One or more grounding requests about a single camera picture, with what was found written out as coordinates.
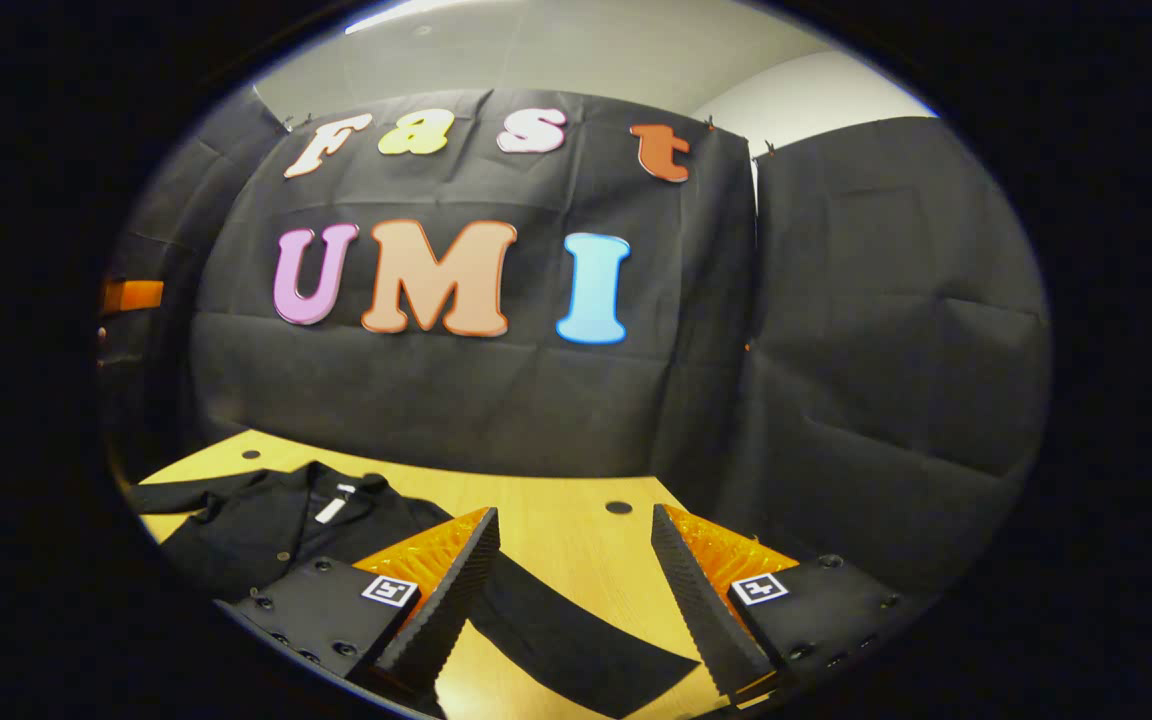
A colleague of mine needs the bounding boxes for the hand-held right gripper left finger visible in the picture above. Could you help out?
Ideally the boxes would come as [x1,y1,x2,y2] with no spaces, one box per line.
[216,507,502,701]

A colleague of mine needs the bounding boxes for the black backdrop cloth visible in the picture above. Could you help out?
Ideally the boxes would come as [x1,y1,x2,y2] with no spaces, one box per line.
[96,85,1055,601]

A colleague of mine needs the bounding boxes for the black button shirt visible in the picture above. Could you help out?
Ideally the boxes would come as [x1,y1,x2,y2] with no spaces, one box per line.
[126,460,702,719]

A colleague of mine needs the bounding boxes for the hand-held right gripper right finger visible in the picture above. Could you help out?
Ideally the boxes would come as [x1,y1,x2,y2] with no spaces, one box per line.
[650,503,937,703]

